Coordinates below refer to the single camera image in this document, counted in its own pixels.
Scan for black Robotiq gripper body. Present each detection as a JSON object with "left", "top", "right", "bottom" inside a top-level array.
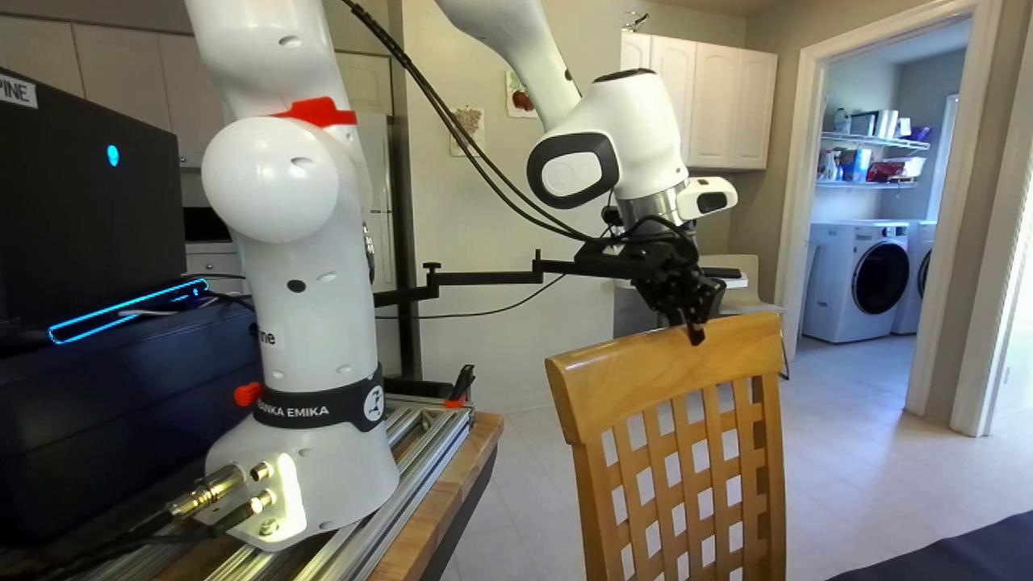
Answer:
[{"left": 625, "top": 220, "right": 704, "bottom": 301}]

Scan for wooden lattice-back chair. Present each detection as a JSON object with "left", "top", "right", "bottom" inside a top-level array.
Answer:
[{"left": 541, "top": 311, "right": 787, "bottom": 581}]

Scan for white washing machine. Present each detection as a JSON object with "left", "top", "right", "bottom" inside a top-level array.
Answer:
[{"left": 804, "top": 220, "right": 916, "bottom": 347}]

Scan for white dryer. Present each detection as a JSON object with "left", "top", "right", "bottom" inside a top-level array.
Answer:
[{"left": 890, "top": 220, "right": 941, "bottom": 338}]

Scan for black vertical stand pole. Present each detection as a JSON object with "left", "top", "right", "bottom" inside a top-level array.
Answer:
[{"left": 383, "top": 0, "right": 427, "bottom": 383}]

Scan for black clamp with orange tips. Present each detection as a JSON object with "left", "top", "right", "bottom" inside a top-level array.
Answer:
[{"left": 382, "top": 361, "right": 478, "bottom": 414}]

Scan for dark blue flat object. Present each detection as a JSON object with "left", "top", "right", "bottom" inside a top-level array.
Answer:
[{"left": 826, "top": 510, "right": 1033, "bottom": 581}]

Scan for dark blue controller box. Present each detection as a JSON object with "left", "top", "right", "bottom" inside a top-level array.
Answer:
[{"left": 0, "top": 275, "right": 264, "bottom": 545}]

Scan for black computer tower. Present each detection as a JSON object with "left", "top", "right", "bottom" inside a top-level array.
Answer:
[{"left": 0, "top": 67, "right": 191, "bottom": 351}]

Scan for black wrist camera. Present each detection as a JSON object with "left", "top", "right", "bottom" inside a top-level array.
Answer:
[{"left": 571, "top": 234, "right": 656, "bottom": 280}]

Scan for white door frame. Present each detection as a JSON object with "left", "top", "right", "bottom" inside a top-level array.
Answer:
[{"left": 773, "top": 0, "right": 1014, "bottom": 440}]

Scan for white wall cabinets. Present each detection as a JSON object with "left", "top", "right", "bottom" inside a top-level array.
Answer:
[{"left": 617, "top": 29, "right": 783, "bottom": 175}]

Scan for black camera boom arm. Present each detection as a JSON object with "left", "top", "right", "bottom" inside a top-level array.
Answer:
[{"left": 368, "top": 253, "right": 607, "bottom": 311}]

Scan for wall shelf with supplies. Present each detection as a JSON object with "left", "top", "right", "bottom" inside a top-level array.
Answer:
[{"left": 817, "top": 102, "right": 933, "bottom": 186}]

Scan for red fruit wall picture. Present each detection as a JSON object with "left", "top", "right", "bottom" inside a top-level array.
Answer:
[{"left": 504, "top": 67, "right": 541, "bottom": 119}]

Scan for brown wall picture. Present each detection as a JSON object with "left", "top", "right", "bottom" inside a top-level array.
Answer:
[{"left": 445, "top": 105, "right": 487, "bottom": 162}]

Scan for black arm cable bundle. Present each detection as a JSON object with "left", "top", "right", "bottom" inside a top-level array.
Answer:
[{"left": 338, "top": 0, "right": 607, "bottom": 246}]

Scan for aluminium rail platform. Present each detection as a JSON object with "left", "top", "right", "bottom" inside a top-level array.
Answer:
[{"left": 99, "top": 393, "right": 478, "bottom": 581}]

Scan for base cable with metal connector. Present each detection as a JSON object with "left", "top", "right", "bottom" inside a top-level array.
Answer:
[{"left": 0, "top": 474, "right": 248, "bottom": 581}]

